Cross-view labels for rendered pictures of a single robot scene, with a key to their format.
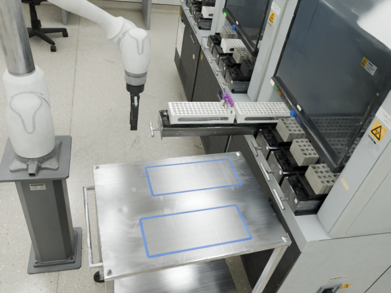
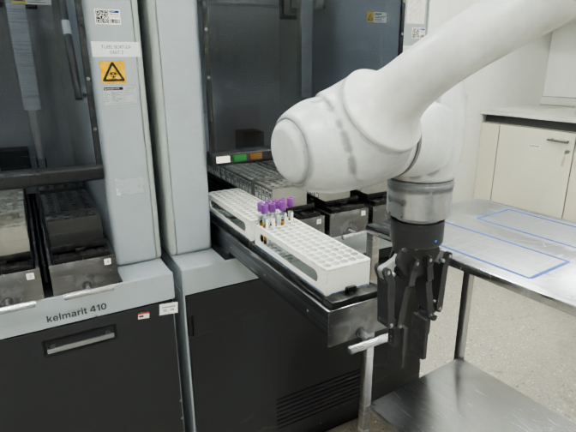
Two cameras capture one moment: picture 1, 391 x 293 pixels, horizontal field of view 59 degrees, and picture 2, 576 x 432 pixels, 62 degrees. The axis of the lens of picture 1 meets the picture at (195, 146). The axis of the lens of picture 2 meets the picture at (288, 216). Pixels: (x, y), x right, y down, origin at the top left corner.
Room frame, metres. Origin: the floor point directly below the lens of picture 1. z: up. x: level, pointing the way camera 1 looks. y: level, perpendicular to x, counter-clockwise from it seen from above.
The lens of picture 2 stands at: (1.50, 0.89, 1.21)
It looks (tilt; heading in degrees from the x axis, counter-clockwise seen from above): 18 degrees down; 260
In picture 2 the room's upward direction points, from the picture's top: straight up
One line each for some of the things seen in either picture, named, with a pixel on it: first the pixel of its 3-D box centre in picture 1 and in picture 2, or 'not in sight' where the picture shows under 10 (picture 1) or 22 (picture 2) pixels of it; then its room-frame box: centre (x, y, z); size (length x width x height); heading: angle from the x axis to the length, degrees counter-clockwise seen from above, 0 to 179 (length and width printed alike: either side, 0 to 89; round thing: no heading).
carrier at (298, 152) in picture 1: (298, 153); (333, 189); (1.14, -0.43, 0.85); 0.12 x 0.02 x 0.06; 19
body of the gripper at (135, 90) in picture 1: (135, 90); (415, 246); (1.21, 0.29, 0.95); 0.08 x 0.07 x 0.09; 19
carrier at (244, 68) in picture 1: (245, 68); (75, 229); (1.81, -0.20, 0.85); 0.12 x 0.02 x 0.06; 19
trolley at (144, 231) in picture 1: (173, 264); (507, 393); (0.79, 0.00, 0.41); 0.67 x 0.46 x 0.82; 114
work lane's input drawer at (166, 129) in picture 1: (226, 122); (276, 255); (1.36, -0.12, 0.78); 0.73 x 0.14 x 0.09; 109
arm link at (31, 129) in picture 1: (30, 121); not in sight; (0.99, 0.64, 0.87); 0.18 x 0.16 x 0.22; 28
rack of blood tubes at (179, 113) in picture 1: (201, 113); (306, 253); (1.31, 0.00, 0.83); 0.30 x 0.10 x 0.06; 110
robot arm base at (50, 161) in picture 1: (35, 153); not in sight; (0.97, 0.63, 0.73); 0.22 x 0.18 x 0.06; 19
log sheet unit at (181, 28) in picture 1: (178, 35); not in sight; (3.05, 0.34, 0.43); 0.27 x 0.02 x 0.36; 19
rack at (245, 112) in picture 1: (263, 113); (244, 213); (1.42, -0.29, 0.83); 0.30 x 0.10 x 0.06; 109
